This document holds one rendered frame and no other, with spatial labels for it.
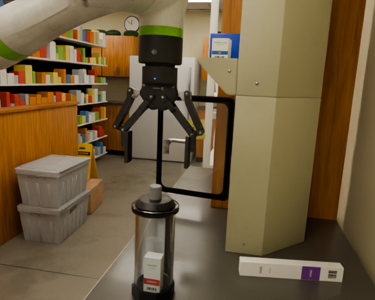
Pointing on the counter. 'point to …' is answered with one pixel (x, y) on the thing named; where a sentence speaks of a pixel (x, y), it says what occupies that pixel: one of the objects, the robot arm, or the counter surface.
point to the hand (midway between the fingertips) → (157, 159)
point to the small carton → (221, 47)
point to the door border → (225, 152)
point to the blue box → (231, 43)
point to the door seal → (226, 156)
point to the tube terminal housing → (275, 122)
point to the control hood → (222, 72)
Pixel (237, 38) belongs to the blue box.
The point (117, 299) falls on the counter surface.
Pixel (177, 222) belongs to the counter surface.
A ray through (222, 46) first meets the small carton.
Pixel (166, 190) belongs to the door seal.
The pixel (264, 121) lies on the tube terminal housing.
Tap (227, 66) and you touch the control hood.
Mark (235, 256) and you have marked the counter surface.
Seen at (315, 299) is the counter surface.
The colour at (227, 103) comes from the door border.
